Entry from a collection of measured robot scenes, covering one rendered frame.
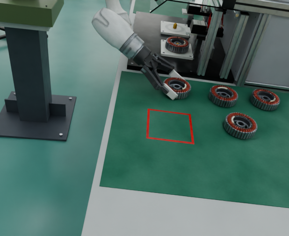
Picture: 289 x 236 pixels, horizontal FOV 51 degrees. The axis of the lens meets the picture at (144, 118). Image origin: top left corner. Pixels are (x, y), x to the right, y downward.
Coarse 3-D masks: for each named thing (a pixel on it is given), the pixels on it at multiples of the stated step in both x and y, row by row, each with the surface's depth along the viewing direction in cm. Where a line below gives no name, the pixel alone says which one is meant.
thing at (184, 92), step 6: (168, 78) 123; (174, 78) 123; (180, 78) 124; (168, 84) 120; (174, 84) 122; (180, 84) 123; (186, 84) 121; (174, 90) 117; (180, 90) 117; (186, 90) 118; (180, 96) 117; (186, 96) 119
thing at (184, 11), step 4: (188, 4) 155; (192, 4) 156; (188, 8) 155; (192, 8) 154; (196, 8) 154; (200, 8) 154; (184, 12) 157; (188, 12) 155; (192, 12) 155; (196, 12) 155; (200, 12) 155; (204, 12) 156; (208, 12) 156; (204, 16) 160; (204, 20) 159
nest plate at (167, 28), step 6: (162, 24) 166; (168, 24) 167; (180, 24) 169; (186, 24) 170; (162, 30) 160; (168, 30) 161; (174, 30) 162; (180, 30) 163; (180, 36) 159; (186, 36) 159
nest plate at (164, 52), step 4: (164, 40) 151; (164, 44) 147; (164, 48) 144; (188, 48) 147; (164, 52) 141; (168, 52) 141; (172, 52) 142; (176, 52) 142; (184, 52) 143; (188, 52) 144; (168, 56) 140; (172, 56) 140; (176, 56) 140; (180, 56) 140; (184, 56) 140; (188, 56) 141
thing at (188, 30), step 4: (192, 20) 139; (196, 20) 139; (192, 24) 136; (196, 24) 135; (200, 24) 136; (204, 24) 136; (188, 28) 141; (192, 28) 136; (196, 28) 136; (200, 28) 136; (204, 28) 136; (188, 32) 137; (192, 32) 137; (196, 32) 137; (200, 32) 137; (204, 32) 137; (216, 36) 138; (220, 36) 137
